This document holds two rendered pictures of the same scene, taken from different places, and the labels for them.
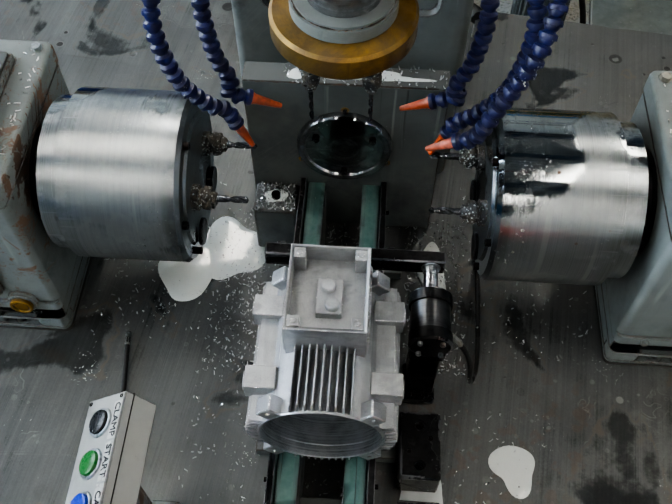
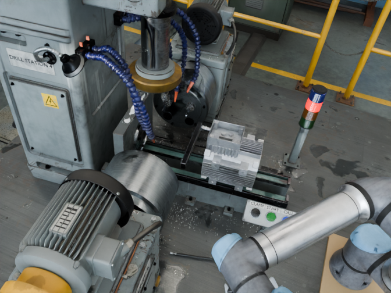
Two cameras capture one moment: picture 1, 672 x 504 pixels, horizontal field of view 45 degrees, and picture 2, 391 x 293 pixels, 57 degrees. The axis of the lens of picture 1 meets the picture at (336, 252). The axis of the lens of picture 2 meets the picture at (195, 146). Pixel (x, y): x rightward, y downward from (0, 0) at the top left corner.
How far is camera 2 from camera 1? 1.12 m
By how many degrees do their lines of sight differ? 51
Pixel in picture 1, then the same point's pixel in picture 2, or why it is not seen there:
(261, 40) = (93, 132)
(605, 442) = not seen: hidden behind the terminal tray
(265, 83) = (127, 130)
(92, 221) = (166, 203)
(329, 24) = (170, 69)
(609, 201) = (208, 73)
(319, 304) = (229, 138)
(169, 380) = (195, 240)
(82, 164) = (150, 189)
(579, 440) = not seen: hidden behind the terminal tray
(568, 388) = not seen: hidden behind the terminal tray
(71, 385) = (189, 279)
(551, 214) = (206, 85)
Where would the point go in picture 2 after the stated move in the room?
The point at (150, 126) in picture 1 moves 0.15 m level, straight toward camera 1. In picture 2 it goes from (142, 160) to (190, 158)
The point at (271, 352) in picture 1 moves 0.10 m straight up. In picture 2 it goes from (234, 163) to (238, 143)
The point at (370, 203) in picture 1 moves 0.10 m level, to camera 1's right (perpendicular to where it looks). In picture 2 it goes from (153, 147) to (159, 132)
